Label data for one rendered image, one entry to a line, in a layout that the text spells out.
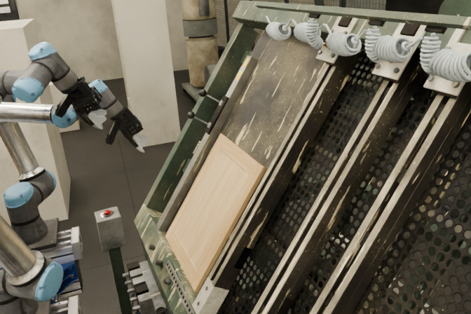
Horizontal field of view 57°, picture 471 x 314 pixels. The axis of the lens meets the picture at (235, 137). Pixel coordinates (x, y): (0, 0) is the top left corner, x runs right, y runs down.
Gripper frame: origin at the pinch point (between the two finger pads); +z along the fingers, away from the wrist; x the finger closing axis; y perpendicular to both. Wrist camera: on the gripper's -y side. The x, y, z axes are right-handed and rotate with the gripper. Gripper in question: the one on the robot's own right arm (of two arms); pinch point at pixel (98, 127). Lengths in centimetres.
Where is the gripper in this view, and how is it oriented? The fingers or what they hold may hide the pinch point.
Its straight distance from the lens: 163.9
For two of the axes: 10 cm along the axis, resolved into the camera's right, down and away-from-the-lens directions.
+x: -1.7, -6.4, 7.4
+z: 3.8, 6.5, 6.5
